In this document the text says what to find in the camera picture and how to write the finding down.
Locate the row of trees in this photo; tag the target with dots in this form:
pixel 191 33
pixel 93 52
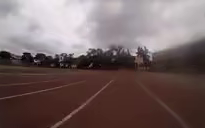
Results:
pixel 100 58

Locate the pale building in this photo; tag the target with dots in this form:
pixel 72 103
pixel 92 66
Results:
pixel 138 60

